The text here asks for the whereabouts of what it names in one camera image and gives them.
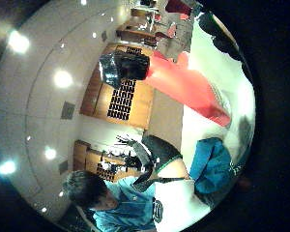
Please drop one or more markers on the wooden desk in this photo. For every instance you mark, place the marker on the wooden desk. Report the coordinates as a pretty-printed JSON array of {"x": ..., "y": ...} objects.
[{"x": 135, "y": 32}]

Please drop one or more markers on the blue cloth bag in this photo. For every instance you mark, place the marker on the blue cloth bag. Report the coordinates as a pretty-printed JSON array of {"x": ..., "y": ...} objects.
[{"x": 211, "y": 166}]

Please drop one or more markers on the grey ceiling vent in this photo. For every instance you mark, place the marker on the grey ceiling vent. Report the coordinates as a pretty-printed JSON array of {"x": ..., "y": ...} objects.
[
  {"x": 63, "y": 167},
  {"x": 67, "y": 110}
]

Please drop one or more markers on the red chair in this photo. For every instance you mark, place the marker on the red chair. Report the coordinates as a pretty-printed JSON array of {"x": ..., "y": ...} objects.
[{"x": 179, "y": 7}]

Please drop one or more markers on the round ceiling lamp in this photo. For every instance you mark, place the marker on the round ceiling lamp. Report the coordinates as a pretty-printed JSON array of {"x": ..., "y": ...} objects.
[
  {"x": 18, "y": 42},
  {"x": 50, "y": 153},
  {"x": 63, "y": 79},
  {"x": 6, "y": 167}
]

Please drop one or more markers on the black camera device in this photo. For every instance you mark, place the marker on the black camera device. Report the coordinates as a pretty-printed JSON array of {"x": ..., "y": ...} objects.
[{"x": 127, "y": 67}]

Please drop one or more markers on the the person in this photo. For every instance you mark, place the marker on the the person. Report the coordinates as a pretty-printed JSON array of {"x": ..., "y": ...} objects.
[{"x": 125, "y": 206}]

